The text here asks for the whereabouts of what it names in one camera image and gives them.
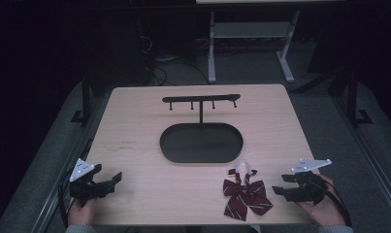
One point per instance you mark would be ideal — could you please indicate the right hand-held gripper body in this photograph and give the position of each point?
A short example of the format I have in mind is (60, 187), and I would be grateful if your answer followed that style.
(308, 187)

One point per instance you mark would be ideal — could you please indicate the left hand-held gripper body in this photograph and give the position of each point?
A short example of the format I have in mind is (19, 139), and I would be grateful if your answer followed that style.
(81, 169)

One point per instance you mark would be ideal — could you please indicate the maroon striped bow tie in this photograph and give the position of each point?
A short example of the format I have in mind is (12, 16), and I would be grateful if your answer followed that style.
(246, 199)

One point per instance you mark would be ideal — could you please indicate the black hook stand with tray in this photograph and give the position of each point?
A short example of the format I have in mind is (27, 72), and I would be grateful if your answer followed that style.
(201, 144)

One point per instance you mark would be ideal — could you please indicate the person's right hand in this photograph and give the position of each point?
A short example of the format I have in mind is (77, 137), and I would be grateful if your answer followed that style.
(329, 210)

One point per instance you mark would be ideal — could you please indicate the person's left hand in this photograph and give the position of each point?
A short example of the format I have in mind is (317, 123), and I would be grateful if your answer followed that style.
(81, 215)

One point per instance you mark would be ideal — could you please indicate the black metal stand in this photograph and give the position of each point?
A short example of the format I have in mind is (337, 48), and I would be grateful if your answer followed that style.
(85, 97)
(353, 97)

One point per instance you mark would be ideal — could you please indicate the aluminium rail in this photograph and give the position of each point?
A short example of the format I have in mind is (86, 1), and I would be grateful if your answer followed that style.
(57, 181)
(371, 152)

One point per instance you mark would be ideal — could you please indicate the white metal desk frame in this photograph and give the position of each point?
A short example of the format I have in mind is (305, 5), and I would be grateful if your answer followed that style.
(251, 29)

